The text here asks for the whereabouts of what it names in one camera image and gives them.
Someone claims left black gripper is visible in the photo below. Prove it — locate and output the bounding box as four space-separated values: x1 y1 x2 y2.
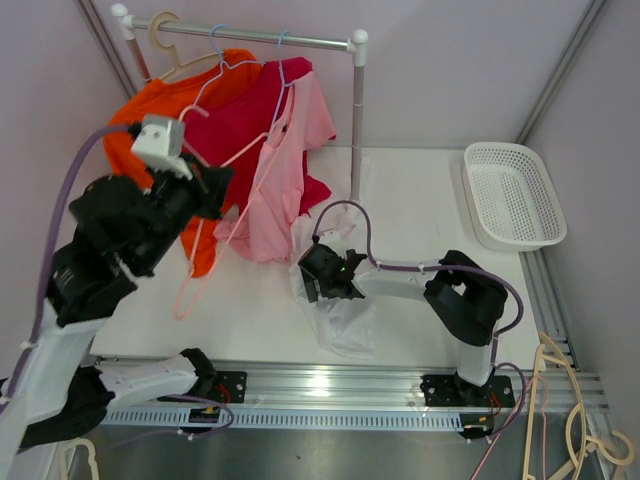
135 148 236 269

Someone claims white t shirt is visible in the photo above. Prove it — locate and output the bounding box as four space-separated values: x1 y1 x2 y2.
289 198 376 360

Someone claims pink t shirt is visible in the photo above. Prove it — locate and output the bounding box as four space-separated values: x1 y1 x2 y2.
215 72 336 263

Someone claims crimson t shirt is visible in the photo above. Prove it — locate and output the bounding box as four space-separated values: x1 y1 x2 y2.
185 57 336 213

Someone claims pink wire hanger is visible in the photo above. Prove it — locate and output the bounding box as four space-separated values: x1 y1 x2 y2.
172 106 289 320

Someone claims orange t shirt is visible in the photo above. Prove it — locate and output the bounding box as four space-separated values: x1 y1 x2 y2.
103 48 264 279

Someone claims lavender wire hanger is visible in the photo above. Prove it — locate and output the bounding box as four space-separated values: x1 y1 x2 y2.
193 23 265 106

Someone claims blue wire hanger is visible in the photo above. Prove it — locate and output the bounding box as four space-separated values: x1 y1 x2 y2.
269 30 290 134

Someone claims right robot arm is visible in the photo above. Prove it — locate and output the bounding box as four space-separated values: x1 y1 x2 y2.
298 243 523 405

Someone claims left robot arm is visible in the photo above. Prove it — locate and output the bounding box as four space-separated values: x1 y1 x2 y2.
1 161 234 453

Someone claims beige wooden hanger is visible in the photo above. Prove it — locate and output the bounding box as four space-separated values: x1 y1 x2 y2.
148 11 221 82

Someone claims beige hanger bottom left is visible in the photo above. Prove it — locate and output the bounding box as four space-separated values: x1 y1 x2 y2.
58 437 101 480

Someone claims white plastic laundry basket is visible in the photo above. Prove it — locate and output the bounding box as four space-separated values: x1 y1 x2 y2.
462 142 568 252

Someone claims white metal clothes rack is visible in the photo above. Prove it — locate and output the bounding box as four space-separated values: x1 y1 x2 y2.
111 3 369 201

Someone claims beige hangers pile right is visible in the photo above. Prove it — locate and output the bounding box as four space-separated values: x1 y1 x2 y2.
521 333 636 479

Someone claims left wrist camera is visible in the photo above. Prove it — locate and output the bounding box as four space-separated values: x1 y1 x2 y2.
130 114 193 180

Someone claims aluminium mounting rail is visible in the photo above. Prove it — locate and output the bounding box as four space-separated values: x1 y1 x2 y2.
94 357 601 416

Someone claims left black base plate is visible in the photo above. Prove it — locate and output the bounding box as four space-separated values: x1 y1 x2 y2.
188 370 248 404

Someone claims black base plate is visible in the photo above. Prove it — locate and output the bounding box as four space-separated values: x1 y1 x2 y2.
420 374 515 408
188 370 248 404

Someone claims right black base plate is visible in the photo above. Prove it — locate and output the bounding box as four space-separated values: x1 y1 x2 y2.
420 374 515 408

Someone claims white slotted cable duct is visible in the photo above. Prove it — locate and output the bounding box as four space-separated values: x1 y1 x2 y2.
103 407 480 432

